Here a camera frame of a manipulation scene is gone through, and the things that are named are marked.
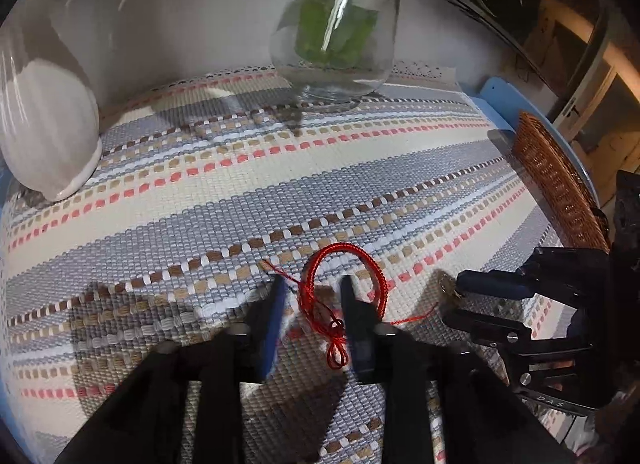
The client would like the red string bracelet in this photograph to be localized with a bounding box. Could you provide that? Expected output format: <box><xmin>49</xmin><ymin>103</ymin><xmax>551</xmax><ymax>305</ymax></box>
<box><xmin>261</xmin><ymin>241</ymin><xmax>441</xmax><ymax>371</ymax></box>

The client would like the brown wicker basket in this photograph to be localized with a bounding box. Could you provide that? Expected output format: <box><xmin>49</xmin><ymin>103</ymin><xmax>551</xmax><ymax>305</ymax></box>
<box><xmin>512</xmin><ymin>110</ymin><xmax>610</xmax><ymax>253</ymax></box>

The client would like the striped woven table mat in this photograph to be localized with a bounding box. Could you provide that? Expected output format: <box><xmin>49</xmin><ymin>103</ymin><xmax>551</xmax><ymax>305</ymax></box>
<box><xmin>1</xmin><ymin>62</ymin><xmax>560</xmax><ymax>463</ymax></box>

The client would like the clear glass vase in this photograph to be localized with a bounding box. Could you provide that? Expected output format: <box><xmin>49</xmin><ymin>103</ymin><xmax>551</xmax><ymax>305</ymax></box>
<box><xmin>269</xmin><ymin>0</ymin><xmax>400</xmax><ymax>103</ymax></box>

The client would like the green bamboo plant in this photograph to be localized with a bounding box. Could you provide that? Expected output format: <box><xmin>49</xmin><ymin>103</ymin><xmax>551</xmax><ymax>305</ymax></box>
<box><xmin>291</xmin><ymin>0</ymin><xmax>400</xmax><ymax>70</ymax></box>

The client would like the white ribbed ceramic vase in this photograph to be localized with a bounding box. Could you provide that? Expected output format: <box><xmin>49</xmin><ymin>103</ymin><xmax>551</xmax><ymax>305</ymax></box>
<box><xmin>1</xmin><ymin>20</ymin><xmax>102</xmax><ymax>202</ymax></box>

